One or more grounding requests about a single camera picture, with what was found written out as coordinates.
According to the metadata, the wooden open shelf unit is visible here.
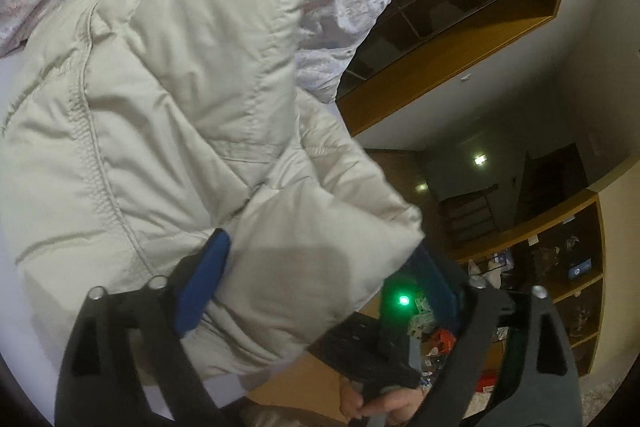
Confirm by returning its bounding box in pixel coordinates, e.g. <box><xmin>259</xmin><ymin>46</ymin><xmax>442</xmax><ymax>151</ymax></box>
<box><xmin>467</xmin><ymin>194</ymin><xmax>607</xmax><ymax>379</ymax></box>

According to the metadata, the orange plastic item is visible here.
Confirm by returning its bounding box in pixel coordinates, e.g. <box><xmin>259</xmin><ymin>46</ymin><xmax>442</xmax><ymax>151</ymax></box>
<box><xmin>430</xmin><ymin>328</ymin><xmax>457</xmax><ymax>354</ymax></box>

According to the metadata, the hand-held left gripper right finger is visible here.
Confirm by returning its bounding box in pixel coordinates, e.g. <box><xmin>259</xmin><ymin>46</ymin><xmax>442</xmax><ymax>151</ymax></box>
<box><xmin>414</xmin><ymin>248</ymin><xmax>584</xmax><ymax>427</ymax></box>

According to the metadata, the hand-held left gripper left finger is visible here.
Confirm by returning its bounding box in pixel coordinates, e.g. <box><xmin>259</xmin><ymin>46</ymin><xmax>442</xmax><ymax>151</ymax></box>
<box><xmin>55</xmin><ymin>229</ymin><xmax>232</xmax><ymax>427</ymax></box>

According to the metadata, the person's right hand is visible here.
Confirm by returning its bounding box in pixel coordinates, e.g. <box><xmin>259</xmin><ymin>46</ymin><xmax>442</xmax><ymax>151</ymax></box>
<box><xmin>339</xmin><ymin>377</ymin><xmax>431</xmax><ymax>427</ymax></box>

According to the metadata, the dark wooden furniture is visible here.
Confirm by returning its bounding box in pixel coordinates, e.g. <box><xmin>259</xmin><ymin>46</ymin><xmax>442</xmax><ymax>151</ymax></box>
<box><xmin>437</xmin><ymin>143</ymin><xmax>590</xmax><ymax>254</ymax></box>

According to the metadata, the wooden framed wardrobe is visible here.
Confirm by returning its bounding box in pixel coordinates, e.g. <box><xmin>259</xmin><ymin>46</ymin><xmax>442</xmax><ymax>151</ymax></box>
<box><xmin>335</xmin><ymin>0</ymin><xmax>574</xmax><ymax>138</ymax></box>

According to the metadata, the beige puffer jacket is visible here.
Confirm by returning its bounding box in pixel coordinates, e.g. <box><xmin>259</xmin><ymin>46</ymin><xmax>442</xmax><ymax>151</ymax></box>
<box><xmin>0</xmin><ymin>0</ymin><xmax>427</xmax><ymax>382</ymax></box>

